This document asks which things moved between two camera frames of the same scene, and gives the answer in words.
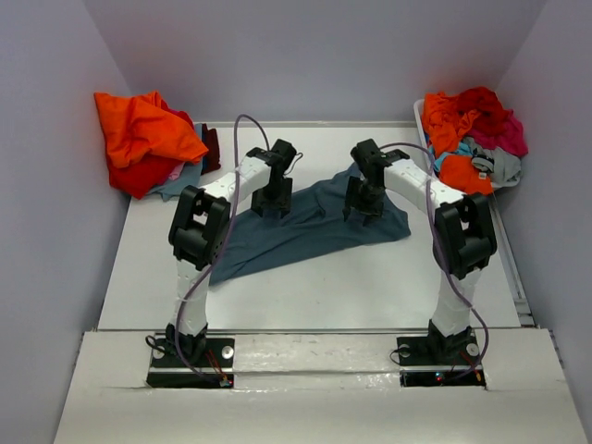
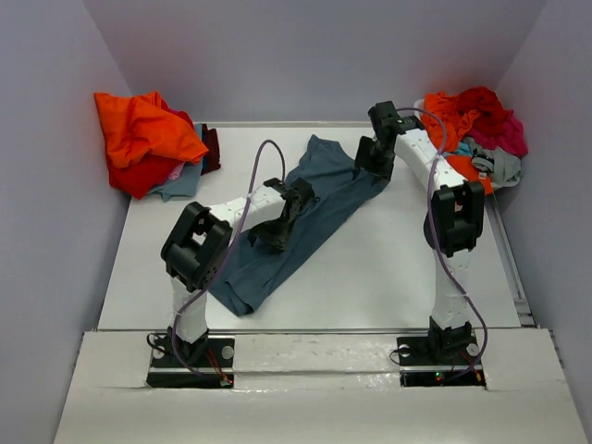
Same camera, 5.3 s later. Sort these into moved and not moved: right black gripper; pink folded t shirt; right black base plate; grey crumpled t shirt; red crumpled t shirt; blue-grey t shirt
Moved: right black gripper; blue-grey t shirt
Not moved: grey crumpled t shirt; red crumpled t shirt; pink folded t shirt; right black base plate
